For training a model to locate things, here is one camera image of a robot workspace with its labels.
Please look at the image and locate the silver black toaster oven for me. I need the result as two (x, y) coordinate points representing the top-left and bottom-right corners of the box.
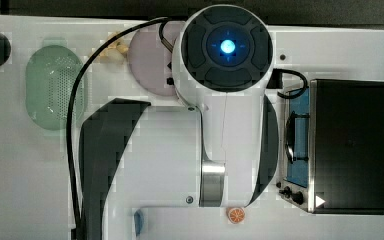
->
(277, 79), (384, 215)

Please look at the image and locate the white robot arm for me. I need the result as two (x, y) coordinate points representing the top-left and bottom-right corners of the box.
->
(79, 4), (278, 240)

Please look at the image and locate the pink round plate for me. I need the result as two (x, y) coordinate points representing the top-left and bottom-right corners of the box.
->
(128, 24), (175, 97)

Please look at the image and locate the green oval colander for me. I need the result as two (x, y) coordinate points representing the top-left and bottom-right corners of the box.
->
(26, 45), (83, 130)

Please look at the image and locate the orange slice toy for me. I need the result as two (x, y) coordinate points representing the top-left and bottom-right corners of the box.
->
(226, 207), (246, 224)

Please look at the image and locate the blue cup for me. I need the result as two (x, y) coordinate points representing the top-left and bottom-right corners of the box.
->
(134, 209), (144, 237)

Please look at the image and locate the yellow toy banana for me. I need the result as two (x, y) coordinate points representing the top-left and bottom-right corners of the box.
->
(99, 38), (129, 64)

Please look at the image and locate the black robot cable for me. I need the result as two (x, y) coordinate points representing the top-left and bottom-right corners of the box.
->
(65, 16), (174, 231)

